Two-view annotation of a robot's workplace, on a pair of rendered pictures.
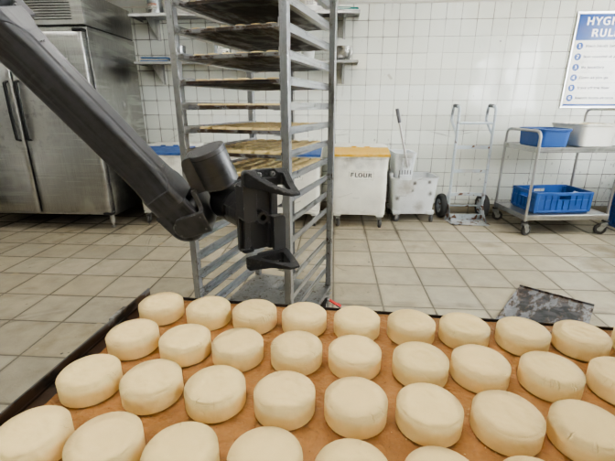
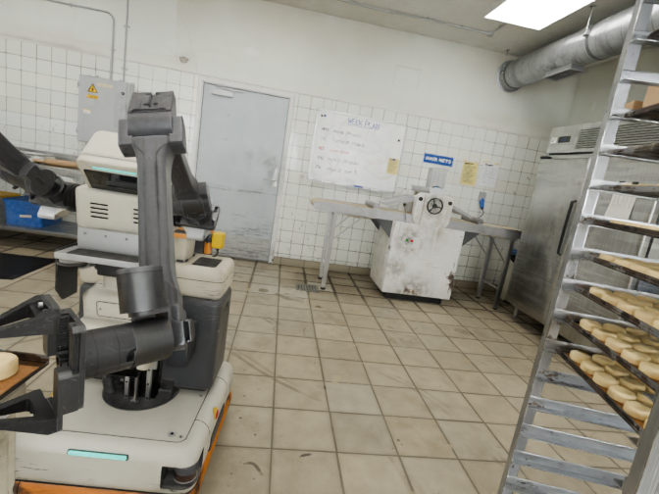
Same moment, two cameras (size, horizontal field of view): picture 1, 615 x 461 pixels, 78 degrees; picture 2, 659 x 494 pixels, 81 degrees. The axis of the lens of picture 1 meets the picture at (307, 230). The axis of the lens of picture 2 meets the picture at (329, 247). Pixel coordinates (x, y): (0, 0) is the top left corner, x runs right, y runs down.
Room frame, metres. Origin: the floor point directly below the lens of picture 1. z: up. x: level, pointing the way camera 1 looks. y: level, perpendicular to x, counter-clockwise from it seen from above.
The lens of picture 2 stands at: (0.71, -0.38, 1.24)
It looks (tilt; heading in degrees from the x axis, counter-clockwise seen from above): 11 degrees down; 78
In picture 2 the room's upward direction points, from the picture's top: 9 degrees clockwise
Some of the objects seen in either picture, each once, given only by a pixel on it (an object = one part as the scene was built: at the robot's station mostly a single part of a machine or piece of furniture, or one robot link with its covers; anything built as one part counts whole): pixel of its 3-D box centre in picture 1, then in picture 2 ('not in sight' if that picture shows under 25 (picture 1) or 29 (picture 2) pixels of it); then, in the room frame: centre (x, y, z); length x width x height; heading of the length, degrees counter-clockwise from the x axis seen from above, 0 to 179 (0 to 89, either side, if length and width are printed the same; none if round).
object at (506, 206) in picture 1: (556, 169); not in sight; (3.61, -2.37, 0.57); 0.85 x 0.58 x 1.13; 93
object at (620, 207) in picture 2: not in sight; (621, 201); (3.47, 2.13, 1.39); 0.22 x 0.03 x 0.31; 86
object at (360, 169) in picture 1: (359, 184); not in sight; (3.85, -0.53, 0.38); 0.64 x 0.54 x 0.77; 173
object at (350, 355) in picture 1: (354, 357); not in sight; (0.31, -0.04, 0.91); 0.05 x 0.05 x 0.02
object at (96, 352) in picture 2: (250, 211); (94, 352); (0.55, 0.09, 0.99); 0.07 x 0.07 x 0.10; 37
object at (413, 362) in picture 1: (419, 365); not in sight; (0.29, -0.10, 0.91); 0.05 x 0.05 x 0.02
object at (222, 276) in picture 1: (236, 265); not in sight; (1.86, 0.38, 0.33); 0.64 x 0.03 x 0.03; 161
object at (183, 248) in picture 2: not in sight; (164, 241); (0.39, 1.23, 0.87); 0.23 x 0.15 x 0.11; 172
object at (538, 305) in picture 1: (544, 315); not in sight; (1.90, -1.35, 0.01); 0.60 x 0.40 x 0.03; 139
